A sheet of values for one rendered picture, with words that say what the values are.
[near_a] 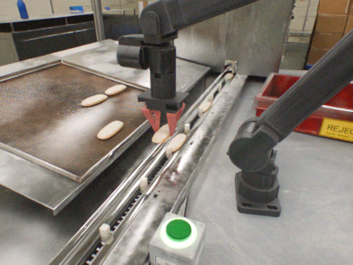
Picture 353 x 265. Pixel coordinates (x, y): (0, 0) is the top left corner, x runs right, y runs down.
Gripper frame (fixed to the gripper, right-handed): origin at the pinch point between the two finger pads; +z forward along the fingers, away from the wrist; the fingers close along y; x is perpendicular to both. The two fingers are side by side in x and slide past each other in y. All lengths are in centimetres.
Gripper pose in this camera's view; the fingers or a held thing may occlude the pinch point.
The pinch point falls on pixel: (164, 130)
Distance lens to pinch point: 63.3
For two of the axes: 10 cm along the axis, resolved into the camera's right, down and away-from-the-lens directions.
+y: -9.3, -1.7, 3.3
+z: 0.0, 8.8, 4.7
